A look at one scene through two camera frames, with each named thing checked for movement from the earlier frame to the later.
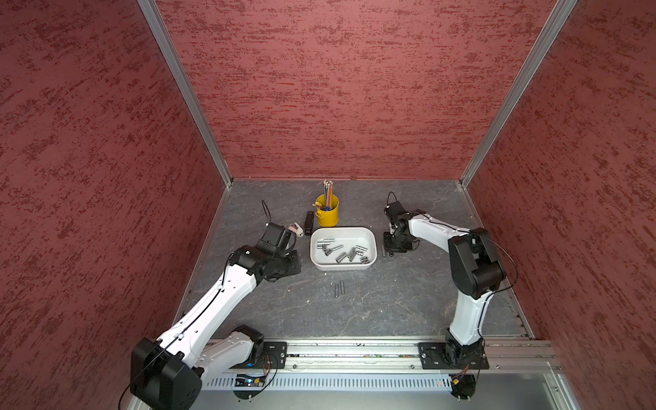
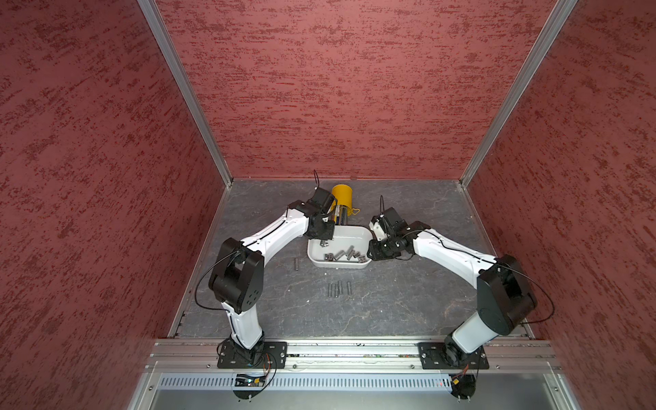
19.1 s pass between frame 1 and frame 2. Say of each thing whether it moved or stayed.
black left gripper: moved
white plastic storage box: stayed
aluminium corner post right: stayed
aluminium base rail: stayed
